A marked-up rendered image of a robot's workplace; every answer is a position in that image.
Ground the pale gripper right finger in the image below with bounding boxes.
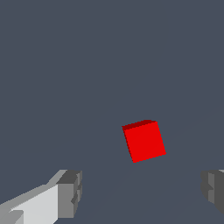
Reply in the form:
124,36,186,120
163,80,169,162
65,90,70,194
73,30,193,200
199,169,224,215

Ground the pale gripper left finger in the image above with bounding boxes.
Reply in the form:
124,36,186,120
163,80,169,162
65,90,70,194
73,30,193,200
0,169,83,224

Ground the red cube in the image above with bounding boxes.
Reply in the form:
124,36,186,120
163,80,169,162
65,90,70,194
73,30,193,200
121,119,167,164

